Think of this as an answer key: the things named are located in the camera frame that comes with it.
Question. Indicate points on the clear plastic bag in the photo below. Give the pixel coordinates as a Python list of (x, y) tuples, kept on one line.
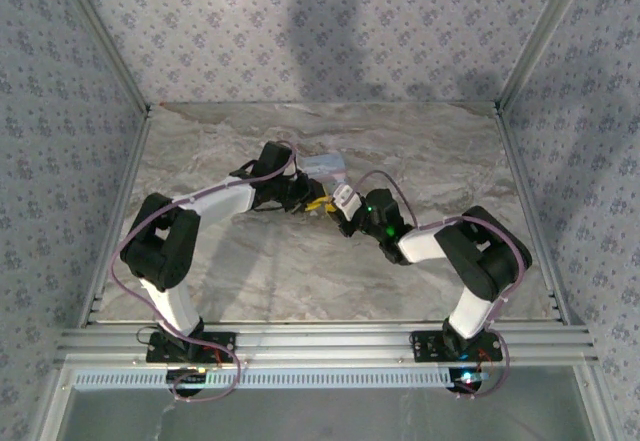
[(325, 165)]

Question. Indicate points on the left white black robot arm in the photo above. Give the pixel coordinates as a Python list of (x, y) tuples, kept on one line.
[(220, 201)]

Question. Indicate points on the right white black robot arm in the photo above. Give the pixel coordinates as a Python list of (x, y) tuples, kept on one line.
[(425, 246)]

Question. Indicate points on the right controller board with LED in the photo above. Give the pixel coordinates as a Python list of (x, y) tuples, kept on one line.
[(467, 378)]

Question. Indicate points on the controller board with led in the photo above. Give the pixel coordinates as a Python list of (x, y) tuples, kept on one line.
[(467, 378), (187, 376)]

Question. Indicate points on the left controller board with LED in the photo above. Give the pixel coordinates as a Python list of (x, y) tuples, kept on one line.
[(187, 376)]

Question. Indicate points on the aluminium mounting rail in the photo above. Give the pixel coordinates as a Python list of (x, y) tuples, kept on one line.
[(320, 343)]

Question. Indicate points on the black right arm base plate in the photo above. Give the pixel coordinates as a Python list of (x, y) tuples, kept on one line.
[(425, 346)]

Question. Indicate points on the aluminium side rail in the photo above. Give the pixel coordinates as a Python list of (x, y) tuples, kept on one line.
[(530, 211), (122, 211)]

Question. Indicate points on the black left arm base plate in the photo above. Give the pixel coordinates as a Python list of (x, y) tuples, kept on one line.
[(222, 341)]

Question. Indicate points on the aluminium corner post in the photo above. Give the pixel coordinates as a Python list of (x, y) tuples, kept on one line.
[(545, 36), (100, 36)]

